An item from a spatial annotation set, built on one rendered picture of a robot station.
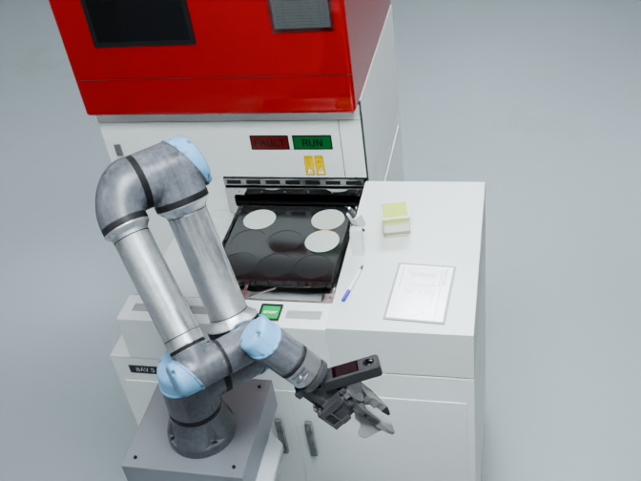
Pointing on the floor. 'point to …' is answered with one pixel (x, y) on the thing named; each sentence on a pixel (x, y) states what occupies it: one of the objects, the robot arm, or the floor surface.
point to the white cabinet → (365, 454)
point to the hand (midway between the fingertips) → (389, 418)
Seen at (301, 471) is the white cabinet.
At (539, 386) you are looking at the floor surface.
